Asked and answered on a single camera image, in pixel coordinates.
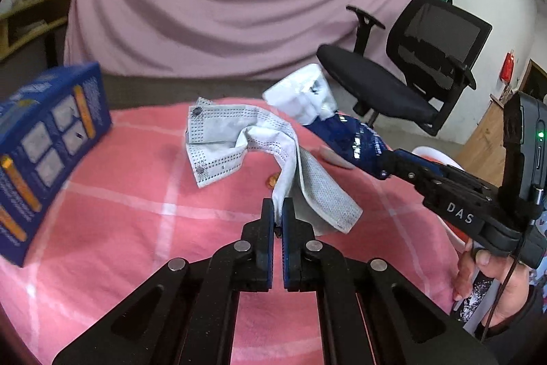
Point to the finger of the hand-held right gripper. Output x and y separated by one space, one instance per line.
401 166
440 169

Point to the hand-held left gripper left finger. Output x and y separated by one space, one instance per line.
267 245

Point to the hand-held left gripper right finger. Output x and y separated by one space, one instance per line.
286 254

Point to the white and pink basin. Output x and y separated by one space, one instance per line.
425 155

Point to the white perforated wrapper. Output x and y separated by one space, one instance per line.
256 134

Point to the blue and white bag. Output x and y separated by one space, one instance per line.
299 91

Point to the person's right forearm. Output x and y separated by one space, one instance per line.
525 335

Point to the person's right hand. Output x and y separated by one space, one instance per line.
504 288

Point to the wooden cabinet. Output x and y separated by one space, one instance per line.
487 134

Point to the small orange scrap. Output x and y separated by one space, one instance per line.
272 180

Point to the black mesh office chair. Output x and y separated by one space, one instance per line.
376 82

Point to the pink checked blanket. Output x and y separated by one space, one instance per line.
128 198

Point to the blue cardboard box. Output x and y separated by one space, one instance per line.
51 151

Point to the wooden shelf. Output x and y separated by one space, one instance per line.
25 27

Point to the red wall hanging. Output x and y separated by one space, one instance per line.
507 68

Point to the dark wooden frame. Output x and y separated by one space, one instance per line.
534 80

